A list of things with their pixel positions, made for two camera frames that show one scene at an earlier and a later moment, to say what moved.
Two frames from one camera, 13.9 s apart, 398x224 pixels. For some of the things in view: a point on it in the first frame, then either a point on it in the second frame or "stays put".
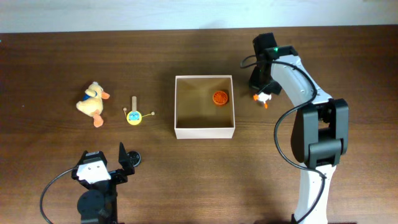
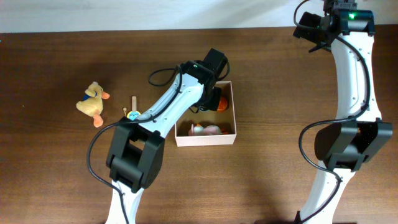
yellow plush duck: (92, 104) stays put
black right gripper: (253, 81) → (324, 45)
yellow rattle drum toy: (134, 117) stays put
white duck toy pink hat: (263, 97) → (198, 130)
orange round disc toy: (219, 97) → (223, 104)
